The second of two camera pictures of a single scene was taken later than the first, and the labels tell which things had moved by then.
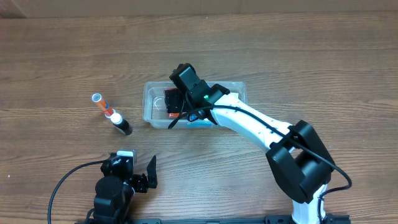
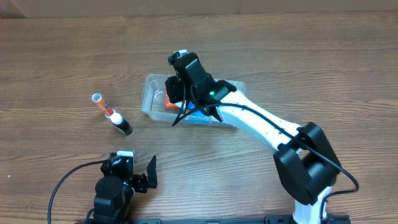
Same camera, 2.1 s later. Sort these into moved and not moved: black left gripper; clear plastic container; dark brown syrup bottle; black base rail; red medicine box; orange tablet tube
Moved: clear plastic container; red medicine box
Not moved: orange tablet tube; dark brown syrup bottle; black base rail; black left gripper
